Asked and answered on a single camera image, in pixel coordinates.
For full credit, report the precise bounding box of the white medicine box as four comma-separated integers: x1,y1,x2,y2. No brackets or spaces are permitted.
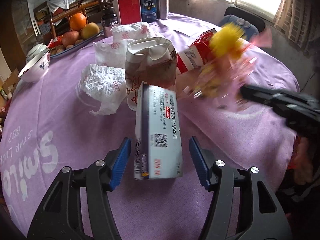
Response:
135,82,183,180

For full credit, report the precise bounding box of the red white snack wrapper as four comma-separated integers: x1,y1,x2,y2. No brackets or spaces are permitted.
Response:
176,28,258,106

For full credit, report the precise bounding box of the yellow foam net flower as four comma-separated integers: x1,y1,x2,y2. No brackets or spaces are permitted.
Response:
209,23,272,60

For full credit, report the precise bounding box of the person's right hand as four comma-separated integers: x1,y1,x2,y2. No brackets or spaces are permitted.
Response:
287,135,319,185

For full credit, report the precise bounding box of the purple tablecloth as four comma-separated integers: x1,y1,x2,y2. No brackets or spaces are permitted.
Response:
1,44,296,239

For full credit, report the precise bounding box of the black chair with blue cushion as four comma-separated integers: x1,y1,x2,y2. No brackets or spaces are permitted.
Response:
218,7,266,41

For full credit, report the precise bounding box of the white floral plastic bag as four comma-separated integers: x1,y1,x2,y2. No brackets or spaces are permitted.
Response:
93,22,163,69

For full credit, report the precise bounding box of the blue fruit plate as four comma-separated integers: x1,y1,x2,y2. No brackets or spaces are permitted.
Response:
50,30,103,59

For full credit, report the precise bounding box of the white floral bowl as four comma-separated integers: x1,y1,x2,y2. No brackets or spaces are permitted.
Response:
18,48,50,83

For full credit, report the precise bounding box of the red apple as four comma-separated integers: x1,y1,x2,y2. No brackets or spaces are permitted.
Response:
61,31,80,47

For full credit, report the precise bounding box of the white lidded porcelain pot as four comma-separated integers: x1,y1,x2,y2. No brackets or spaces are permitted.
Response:
25,43,47,63

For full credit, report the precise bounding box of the yellow pear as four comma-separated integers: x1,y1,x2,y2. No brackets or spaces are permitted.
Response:
81,22,100,40

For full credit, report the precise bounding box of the dark supplement jar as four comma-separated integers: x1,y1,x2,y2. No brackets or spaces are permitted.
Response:
101,7,118,37

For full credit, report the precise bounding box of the orange fruit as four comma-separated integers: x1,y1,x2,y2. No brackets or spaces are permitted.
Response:
69,12,87,31

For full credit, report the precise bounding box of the red box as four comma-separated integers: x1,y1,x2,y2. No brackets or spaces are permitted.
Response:
113,0,142,25

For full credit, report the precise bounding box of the blue fish oil bottle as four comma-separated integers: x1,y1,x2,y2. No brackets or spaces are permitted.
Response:
140,0,157,23

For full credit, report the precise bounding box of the silver metal bottle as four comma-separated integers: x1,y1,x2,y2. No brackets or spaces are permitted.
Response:
157,0,169,20

